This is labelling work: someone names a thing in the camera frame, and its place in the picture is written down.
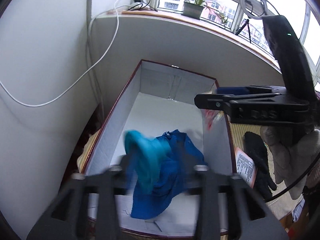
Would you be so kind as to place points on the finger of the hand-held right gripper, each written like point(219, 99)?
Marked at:
point(250, 90)
point(250, 105)

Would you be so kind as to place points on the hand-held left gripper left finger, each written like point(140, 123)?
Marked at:
point(100, 192)

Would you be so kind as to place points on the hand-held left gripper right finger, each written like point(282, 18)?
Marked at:
point(212, 195)

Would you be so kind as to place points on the red and white cloth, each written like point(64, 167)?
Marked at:
point(212, 120)

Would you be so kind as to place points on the dark blue knitted cloth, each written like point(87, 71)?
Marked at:
point(172, 175)

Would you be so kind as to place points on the teal cloth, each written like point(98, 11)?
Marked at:
point(147, 155)

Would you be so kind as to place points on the white cardboard box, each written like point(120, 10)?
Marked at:
point(162, 110)

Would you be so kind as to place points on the person's right hand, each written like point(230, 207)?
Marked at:
point(287, 160)

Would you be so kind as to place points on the orange paper card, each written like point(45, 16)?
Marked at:
point(246, 166)

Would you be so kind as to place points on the yellow striped cloth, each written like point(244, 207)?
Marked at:
point(88, 147)

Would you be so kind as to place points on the black glove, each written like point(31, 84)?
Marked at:
point(258, 160)

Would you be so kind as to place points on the striped woven mat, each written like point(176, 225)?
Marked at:
point(280, 205)

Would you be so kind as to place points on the potted plant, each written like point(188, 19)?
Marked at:
point(193, 6)

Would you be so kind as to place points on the white power adapter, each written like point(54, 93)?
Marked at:
point(137, 3)

